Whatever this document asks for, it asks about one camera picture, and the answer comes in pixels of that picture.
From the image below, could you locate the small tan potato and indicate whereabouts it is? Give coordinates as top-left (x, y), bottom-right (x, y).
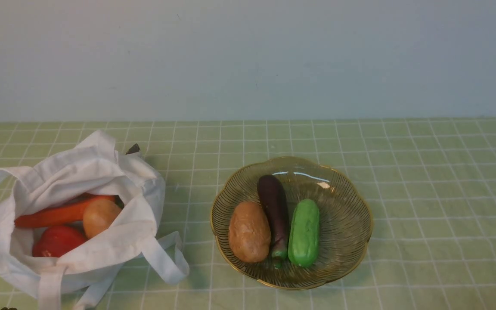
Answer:
top-left (82, 199), bottom-right (122, 239)

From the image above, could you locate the green checkered tablecloth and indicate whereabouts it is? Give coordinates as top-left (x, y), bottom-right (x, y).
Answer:
top-left (0, 118), bottom-right (496, 310)

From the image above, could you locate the green cucumber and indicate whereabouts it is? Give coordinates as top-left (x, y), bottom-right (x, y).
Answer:
top-left (288, 199), bottom-right (319, 268)

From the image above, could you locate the purple eggplant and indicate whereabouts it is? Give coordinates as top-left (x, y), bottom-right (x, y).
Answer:
top-left (257, 174), bottom-right (291, 269)

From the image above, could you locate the amber glass bowl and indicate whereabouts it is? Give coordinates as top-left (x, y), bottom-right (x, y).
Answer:
top-left (210, 156), bottom-right (374, 291)

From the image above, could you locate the large brown potato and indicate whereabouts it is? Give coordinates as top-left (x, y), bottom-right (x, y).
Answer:
top-left (229, 201), bottom-right (271, 263)

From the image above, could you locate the orange carrot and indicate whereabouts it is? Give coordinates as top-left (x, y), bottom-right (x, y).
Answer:
top-left (14, 195), bottom-right (116, 228)

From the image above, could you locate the white cloth tote bag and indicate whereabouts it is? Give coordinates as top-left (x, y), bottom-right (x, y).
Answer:
top-left (0, 131), bottom-right (189, 310)

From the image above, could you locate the red tomato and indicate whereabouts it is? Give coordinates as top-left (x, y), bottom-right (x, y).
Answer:
top-left (32, 225), bottom-right (88, 257)

